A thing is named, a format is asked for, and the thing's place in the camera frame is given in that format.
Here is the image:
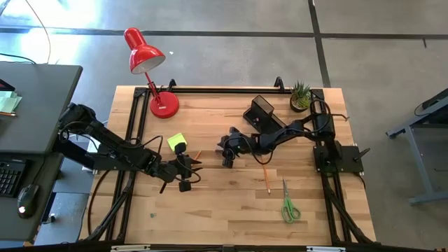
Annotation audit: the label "red desk lamp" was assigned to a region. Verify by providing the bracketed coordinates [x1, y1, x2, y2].
[123, 27, 181, 120]

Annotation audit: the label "black lever handle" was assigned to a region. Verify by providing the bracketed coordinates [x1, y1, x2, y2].
[352, 147, 371, 163]

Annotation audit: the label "black aluminium table frame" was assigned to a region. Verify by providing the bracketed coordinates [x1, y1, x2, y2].
[79, 85, 378, 252]

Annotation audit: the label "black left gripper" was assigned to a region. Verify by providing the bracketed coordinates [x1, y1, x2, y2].
[150, 142, 204, 193]

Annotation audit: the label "dark tablet red edge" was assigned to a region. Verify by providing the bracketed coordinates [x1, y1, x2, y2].
[0, 78, 17, 92]

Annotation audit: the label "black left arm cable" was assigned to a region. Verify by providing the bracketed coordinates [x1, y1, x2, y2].
[59, 120, 202, 185]

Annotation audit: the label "small potted succulent plant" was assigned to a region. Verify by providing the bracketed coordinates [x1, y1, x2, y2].
[289, 80, 313, 113]

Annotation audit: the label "black keyboard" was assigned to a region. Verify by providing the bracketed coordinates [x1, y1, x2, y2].
[0, 159, 27, 199]

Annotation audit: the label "black computer mouse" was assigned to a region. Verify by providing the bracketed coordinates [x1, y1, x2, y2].
[16, 183, 40, 220]

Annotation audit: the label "black mesh desk organizer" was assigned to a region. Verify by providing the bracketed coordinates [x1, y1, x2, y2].
[242, 94, 297, 136]

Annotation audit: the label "white power adapter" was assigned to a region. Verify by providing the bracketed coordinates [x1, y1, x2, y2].
[82, 132, 103, 173]

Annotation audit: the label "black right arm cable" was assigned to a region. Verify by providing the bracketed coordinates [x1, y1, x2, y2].
[244, 99, 351, 166]

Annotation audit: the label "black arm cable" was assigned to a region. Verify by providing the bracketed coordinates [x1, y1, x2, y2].
[59, 120, 202, 185]
[244, 99, 351, 166]

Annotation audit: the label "black power cable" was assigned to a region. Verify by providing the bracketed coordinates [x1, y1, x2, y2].
[86, 169, 110, 239]

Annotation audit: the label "black floor cable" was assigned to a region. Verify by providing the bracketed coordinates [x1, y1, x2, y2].
[0, 0, 52, 66]

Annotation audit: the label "green paper notes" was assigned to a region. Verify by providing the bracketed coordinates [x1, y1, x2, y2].
[0, 90, 23, 114]

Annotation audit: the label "green sticky note pad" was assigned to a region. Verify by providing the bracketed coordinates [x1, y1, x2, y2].
[167, 132, 188, 153]

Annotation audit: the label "grey side table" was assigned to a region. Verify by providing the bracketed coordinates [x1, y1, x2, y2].
[386, 87, 448, 206]

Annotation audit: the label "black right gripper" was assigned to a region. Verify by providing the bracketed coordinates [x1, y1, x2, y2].
[216, 126, 262, 169]

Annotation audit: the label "green handled scissors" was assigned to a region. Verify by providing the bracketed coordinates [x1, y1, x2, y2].
[281, 176, 302, 224]

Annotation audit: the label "dark grey desk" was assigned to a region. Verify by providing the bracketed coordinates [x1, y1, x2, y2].
[0, 62, 84, 242]

